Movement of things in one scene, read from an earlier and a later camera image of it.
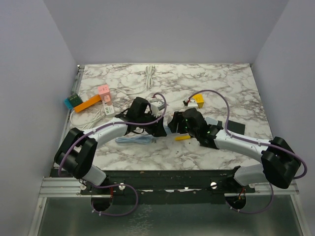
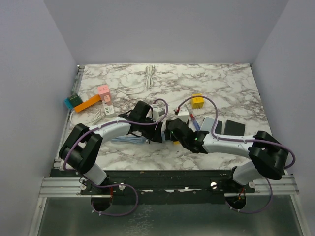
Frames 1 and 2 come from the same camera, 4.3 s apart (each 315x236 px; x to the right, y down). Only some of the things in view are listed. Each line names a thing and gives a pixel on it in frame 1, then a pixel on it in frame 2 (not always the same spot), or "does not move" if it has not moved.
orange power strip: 87,103 does not move
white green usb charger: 109,109 does not move
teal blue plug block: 68,103 does not move
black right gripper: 178,117 → 168,136
